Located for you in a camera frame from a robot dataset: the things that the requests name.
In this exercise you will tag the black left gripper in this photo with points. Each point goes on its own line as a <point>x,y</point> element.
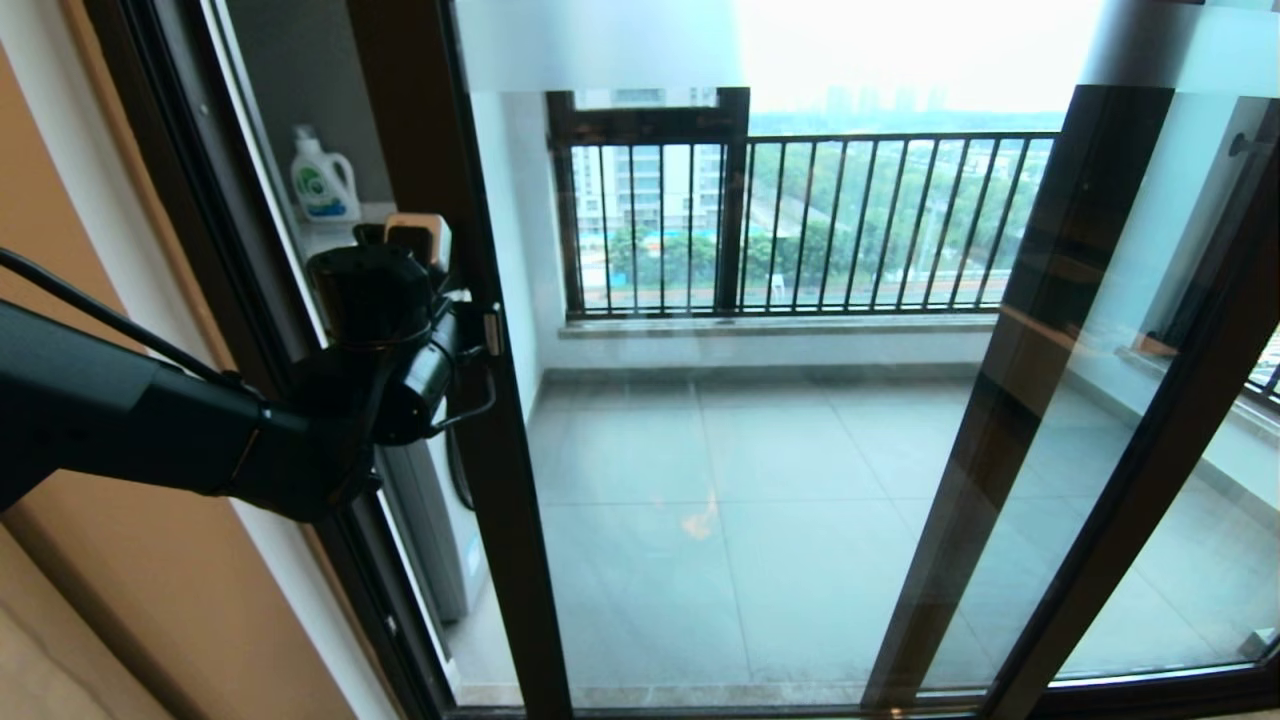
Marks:
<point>370,300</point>

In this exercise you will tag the dark-framed glass sliding door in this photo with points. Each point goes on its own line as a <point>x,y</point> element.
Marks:
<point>420,120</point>

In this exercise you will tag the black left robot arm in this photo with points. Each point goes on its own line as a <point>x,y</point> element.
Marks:
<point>120,400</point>

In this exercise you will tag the white cabinet shelf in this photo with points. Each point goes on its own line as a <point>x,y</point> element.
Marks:
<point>330,238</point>

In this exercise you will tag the white detergent bottle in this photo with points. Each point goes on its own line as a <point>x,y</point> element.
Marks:
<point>325,185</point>

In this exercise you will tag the white front-load washing machine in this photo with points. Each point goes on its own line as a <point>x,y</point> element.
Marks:
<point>430,540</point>

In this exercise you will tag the stone window sill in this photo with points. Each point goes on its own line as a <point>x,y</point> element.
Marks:
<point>800,325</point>

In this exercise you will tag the black metal balcony railing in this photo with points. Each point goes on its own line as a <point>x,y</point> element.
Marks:
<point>900,137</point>

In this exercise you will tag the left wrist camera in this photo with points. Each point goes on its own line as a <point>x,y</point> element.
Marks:
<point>418,240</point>

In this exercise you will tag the dark casement window frame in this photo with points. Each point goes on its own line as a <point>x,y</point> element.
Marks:
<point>735,200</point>

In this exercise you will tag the dark outer door frame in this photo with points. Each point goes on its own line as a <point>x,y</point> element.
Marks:
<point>205,150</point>

